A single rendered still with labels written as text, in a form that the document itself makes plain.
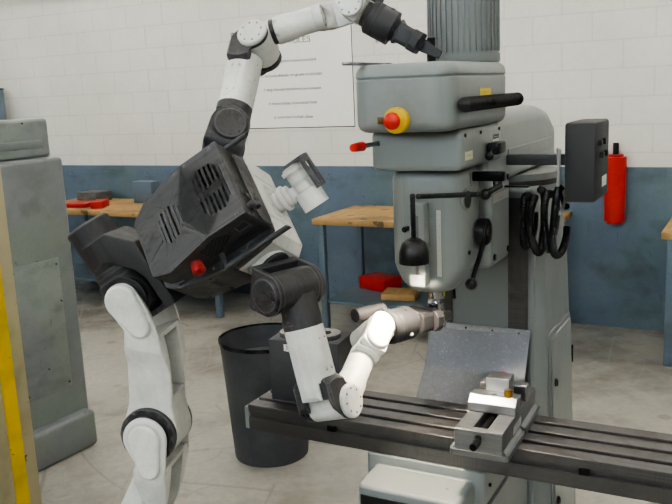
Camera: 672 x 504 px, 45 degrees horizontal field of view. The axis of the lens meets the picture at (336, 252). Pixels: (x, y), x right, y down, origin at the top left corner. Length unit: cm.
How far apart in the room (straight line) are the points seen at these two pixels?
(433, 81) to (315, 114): 521
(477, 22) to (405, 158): 46
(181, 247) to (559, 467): 106
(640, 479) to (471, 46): 117
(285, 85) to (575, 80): 246
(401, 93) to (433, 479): 99
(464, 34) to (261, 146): 524
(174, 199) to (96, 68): 671
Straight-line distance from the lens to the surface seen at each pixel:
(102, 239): 202
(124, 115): 833
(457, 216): 207
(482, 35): 229
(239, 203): 175
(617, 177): 616
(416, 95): 192
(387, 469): 228
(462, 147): 199
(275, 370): 245
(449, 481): 222
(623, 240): 636
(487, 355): 257
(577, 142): 224
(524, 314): 254
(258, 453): 421
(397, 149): 204
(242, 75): 210
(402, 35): 210
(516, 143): 248
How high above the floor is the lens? 183
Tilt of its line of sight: 11 degrees down
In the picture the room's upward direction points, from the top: 3 degrees counter-clockwise
